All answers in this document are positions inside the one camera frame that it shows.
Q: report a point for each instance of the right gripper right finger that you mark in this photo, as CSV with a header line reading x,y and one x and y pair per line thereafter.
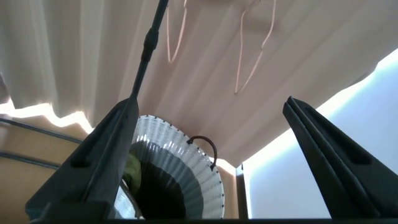
x,y
335,174

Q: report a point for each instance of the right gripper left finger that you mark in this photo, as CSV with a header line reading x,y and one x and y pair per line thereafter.
x,y
62,193

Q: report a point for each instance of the pink clothes hanger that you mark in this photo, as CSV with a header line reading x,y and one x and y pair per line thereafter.
x,y
168,37
240,46

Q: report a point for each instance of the white laundry basket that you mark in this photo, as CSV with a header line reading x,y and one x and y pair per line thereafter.
x,y
186,161

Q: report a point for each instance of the black clothes rack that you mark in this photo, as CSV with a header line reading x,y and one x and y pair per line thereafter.
x,y
150,40

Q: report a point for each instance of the green garment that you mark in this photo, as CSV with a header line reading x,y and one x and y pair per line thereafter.
x,y
133,174

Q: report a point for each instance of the beige curtain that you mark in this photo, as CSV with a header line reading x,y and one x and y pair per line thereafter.
x,y
202,102

